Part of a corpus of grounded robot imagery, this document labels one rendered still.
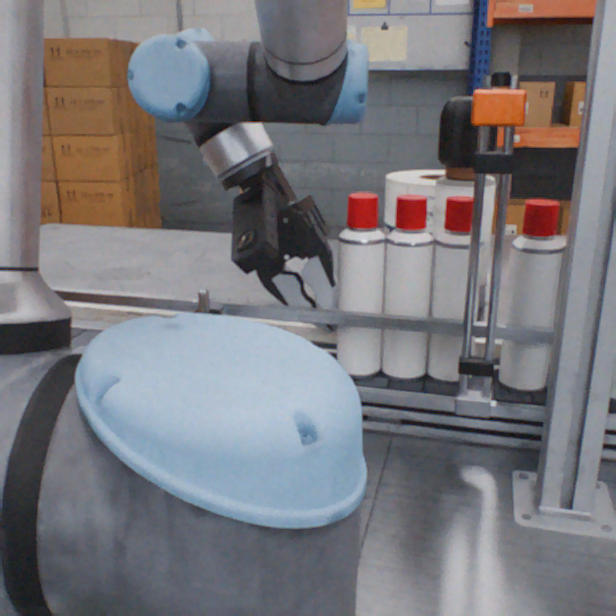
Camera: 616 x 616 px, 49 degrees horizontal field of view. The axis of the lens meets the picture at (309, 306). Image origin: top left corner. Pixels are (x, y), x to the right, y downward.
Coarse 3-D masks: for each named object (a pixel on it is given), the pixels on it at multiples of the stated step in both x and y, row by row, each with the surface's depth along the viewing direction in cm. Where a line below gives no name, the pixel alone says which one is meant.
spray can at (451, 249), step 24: (456, 216) 70; (456, 240) 71; (480, 240) 72; (456, 264) 71; (480, 264) 72; (432, 288) 74; (456, 288) 72; (432, 312) 75; (456, 312) 73; (432, 336) 75; (456, 336) 74; (432, 360) 76; (456, 360) 75; (456, 384) 75
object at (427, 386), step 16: (80, 336) 90; (496, 368) 80; (368, 384) 76; (384, 384) 76; (400, 384) 76; (416, 384) 76; (432, 384) 76; (480, 384) 76; (496, 384) 76; (496, 400) 73; (512, 400) 72; (528, 400) 72; (544, 400) 72
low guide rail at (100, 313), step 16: (80, 304) 91; (96, 320) 91; (112, 320) 90; (256, 320) 85; (272, 320) 85; (304, 336) 84; (320, 336) 83; (336, 336) 83; (480, 352) 79; (496, 352) 78
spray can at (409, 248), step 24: (408, 216) 71; (408, 240) 71; (432, 240) 72; (408, 264) 72; (384, 288) 75; (408, 288) 73; (384, 312) 76; (408, 312) 74; (384, 336) 76; (408, 336) 75; (384, 360) 77; (408, 360) 75
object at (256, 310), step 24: (72, 288) 82; (240, 312) 77; (264, 312) 76; (288, 312) 75; (312, 312) 75; (336, 312) 74; (360, 312) 74; (480, 336) 71; (504, 336) 70; (528, 336) 69; (552, 336) 69
